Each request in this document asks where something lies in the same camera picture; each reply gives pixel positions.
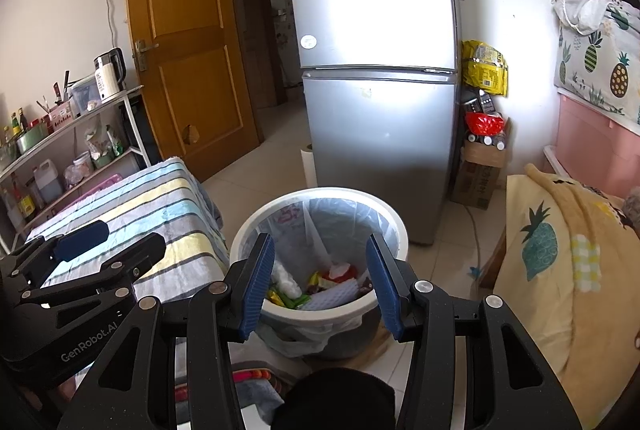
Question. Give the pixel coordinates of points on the striped tablecloth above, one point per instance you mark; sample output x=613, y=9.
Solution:
x=150, y=210

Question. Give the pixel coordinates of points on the metal shelf rack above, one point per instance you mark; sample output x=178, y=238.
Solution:
x=65, y=123

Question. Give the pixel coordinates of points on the yellow pineapple blanket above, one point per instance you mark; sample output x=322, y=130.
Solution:
x=575, y=310

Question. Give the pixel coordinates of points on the black knit cloth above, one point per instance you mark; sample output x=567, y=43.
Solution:
x=335, y=400

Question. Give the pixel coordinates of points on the yellow label bottle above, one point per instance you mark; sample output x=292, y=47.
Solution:
x=26, y=205

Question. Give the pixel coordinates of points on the silver refrigerator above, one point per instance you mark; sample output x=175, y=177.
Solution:
x=375, y=110

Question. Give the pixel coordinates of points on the hanging yellow packets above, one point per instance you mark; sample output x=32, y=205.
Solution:
x=485, y=68

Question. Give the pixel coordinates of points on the pineapple print cloth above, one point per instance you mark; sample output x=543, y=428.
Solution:
x=595, y=60

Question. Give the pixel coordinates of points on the pink utensil holder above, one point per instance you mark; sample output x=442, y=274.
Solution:
x=61, y=116

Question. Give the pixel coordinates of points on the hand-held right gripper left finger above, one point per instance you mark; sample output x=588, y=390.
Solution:
x=257, y=290

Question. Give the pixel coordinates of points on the white plastic jug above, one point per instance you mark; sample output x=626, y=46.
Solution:
x=47, y=182

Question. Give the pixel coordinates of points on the green pot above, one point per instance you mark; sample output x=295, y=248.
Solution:
x=31, y=141

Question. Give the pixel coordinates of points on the cardboard box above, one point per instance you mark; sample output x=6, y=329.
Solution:
x=477, y=180

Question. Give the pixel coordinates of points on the clear storage box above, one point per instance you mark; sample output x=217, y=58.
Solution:
x=84, y=98

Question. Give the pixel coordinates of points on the green snack packet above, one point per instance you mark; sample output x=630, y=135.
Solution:
x=282, y=299

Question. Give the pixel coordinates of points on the dark sauce bottle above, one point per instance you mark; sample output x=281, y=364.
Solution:
x=19, y=123

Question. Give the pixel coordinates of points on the multicoloured cloth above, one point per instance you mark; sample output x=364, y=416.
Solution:
x=250, y=380

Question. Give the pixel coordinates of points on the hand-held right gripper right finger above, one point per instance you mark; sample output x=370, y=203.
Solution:
x=385, y=290

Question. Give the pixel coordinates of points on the pink cabinet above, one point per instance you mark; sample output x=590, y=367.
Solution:
x=590, y=150

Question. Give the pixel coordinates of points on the white electric kettle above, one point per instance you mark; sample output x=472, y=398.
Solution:
x=107, y=78

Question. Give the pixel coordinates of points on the pink plastic basket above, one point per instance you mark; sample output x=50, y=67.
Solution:
x=95, y=190

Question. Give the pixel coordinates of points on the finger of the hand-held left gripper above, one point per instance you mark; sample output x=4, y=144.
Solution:
x=80, y=239
x=135, y=255

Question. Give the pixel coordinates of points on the white foam fruit net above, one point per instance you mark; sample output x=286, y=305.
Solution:
x=330, y=295
x=287, y=280

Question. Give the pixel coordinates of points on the white trash bin clear liner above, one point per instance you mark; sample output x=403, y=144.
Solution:
x=320, y=325

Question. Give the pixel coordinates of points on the white paper roll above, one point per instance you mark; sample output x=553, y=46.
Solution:
x=310, y=168

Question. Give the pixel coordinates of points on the wooden door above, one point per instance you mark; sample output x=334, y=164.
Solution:
x=190, y=60

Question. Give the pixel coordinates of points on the small red plastic bag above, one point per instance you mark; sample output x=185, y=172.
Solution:
x=485, y=124

